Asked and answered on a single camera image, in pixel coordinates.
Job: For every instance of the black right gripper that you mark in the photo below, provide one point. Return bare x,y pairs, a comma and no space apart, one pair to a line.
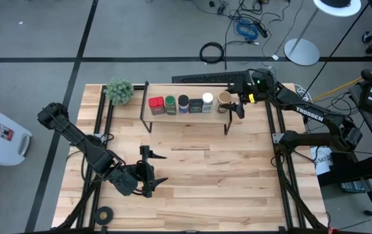
254,89

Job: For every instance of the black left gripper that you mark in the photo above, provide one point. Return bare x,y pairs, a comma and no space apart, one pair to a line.
133,177

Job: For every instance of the bagel seasoning jar white lid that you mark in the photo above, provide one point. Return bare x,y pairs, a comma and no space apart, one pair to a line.
207,101

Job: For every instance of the black square spice tin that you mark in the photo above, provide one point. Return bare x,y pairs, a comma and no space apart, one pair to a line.
195,105

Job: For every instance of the garlic powder bottle black lid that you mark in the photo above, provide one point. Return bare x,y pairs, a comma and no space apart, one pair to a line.
183,103

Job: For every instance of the oregano jar green lid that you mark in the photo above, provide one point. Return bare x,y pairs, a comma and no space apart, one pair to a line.
170,104

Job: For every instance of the smoked paprika tin red lid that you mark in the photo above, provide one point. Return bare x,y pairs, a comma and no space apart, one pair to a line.
156,104

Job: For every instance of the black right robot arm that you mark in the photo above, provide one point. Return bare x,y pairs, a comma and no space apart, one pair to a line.
315,117

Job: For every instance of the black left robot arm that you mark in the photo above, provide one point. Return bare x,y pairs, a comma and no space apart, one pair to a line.
85,149

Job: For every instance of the black floor vent grate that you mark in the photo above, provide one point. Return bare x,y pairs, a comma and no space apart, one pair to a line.
211,78

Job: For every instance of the small white tag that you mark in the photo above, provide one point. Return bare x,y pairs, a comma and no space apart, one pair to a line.
275,57

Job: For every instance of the black tape roll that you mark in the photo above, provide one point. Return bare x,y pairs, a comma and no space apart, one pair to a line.
104,215

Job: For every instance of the black power strip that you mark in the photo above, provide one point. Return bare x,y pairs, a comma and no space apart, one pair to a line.
261,29

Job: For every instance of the small green potted plant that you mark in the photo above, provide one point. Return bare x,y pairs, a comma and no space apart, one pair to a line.
118,91

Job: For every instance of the white paper label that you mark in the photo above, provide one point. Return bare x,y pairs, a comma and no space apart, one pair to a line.
322,161

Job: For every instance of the wooden shelf black metal frame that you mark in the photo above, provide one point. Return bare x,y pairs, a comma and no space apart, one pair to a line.
189,118

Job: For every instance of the black metal table frame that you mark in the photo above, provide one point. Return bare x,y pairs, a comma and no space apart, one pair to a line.
140,232

